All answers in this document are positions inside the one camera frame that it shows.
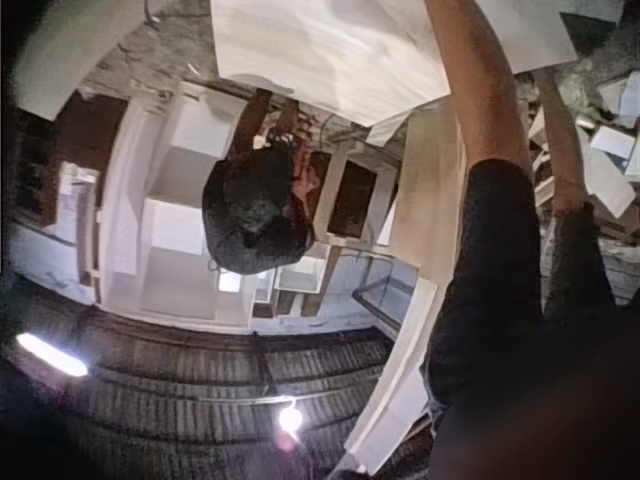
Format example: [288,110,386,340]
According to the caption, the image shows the person's legs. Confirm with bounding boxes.
[540,68,619,306]

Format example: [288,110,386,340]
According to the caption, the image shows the large white board sheet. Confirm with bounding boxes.
[209,0,580,127]

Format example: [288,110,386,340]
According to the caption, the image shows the fluorescent tube light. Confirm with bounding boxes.
[16,332,92,379]

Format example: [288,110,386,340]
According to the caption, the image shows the white framed wooden box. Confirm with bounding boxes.
[308,143,402,247]

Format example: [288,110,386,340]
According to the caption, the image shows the long white board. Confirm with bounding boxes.
[344,102,474,474]

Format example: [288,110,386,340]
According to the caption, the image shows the glass top metal frame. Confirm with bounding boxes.
[351,253,422,342]

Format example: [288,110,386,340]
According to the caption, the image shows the heap of white board offcuts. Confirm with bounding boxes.
[573,69,640,219]

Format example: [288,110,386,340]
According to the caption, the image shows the white open shelf cabinet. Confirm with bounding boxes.
[93,81,262,332]

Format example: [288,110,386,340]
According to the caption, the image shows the bare light bulb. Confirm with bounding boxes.
[276,403,307,435]

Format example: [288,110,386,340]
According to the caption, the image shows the white curved panel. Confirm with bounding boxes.
[13,0,145,122]

